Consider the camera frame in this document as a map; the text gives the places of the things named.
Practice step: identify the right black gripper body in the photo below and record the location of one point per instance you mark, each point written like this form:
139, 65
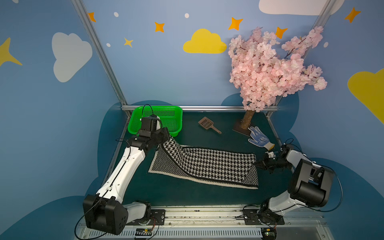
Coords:
267, 162

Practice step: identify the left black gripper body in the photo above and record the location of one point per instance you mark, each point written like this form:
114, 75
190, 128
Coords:
163, 135

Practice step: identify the black white knitted scarf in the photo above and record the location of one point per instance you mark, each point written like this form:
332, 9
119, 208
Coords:
206, 166

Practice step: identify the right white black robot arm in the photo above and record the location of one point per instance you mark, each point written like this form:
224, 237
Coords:
309, 187

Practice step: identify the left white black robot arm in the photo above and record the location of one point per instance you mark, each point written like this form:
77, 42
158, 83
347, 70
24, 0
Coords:
105, 211

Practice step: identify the green plastic basket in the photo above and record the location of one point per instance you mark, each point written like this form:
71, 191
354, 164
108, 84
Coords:
171, 117

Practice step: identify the blue white work glove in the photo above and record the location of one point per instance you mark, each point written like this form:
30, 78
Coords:
259, 139

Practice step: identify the brown plastic litter scoop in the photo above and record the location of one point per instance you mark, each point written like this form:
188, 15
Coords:
208, 124

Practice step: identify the right electronics board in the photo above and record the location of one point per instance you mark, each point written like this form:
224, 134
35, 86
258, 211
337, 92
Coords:
268, 234

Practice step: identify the electronics board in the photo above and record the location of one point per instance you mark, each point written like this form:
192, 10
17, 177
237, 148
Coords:
268, 234
142, 233

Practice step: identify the pink artificial cherry blossom tree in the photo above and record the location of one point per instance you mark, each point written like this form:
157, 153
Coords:
262, 76

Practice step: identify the left electronics board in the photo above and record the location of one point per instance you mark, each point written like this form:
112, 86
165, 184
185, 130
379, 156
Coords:
142, 233

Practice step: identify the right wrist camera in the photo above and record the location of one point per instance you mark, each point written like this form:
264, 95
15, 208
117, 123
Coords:
270, 155

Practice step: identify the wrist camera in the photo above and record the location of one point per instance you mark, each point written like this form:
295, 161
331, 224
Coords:
270, 155
150, 123

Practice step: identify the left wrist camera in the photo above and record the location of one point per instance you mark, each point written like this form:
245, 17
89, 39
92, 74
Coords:
150, 123

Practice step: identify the aluminium frame back bar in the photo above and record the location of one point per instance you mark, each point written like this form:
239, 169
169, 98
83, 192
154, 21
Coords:
206, 108

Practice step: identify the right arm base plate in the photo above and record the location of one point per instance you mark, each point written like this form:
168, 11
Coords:
253, 217

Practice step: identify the aluminium front rail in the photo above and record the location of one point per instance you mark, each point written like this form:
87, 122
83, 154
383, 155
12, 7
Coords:
220, 222

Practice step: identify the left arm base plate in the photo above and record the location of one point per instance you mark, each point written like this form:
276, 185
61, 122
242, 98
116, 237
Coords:
156, 217

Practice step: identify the left aluminium frame post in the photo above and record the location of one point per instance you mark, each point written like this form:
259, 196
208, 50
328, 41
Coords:
87, 23

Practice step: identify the aluminium frame post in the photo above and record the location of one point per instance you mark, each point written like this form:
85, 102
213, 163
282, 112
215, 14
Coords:
321, 21
87, 23

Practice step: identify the right aluminium frame post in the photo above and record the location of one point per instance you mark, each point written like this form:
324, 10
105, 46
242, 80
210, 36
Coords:
321, 21

